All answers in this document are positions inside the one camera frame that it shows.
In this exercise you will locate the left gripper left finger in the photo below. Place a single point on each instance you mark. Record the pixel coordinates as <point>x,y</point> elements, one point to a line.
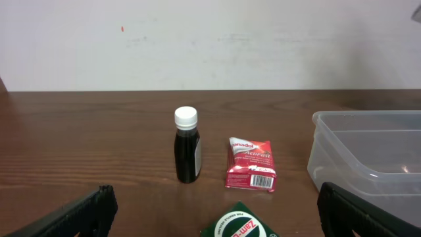
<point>91,216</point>

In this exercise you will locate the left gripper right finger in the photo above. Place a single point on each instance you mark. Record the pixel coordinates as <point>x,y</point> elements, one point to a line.
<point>343,214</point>

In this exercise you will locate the clear plastic container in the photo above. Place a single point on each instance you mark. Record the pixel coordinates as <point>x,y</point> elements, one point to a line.
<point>372,154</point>

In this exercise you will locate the red Panadol ActiFast box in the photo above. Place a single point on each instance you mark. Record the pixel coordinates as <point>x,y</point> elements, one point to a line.
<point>250,165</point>

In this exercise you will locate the dark bottle white cap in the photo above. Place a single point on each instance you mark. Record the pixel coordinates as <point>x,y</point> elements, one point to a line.
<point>187,145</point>

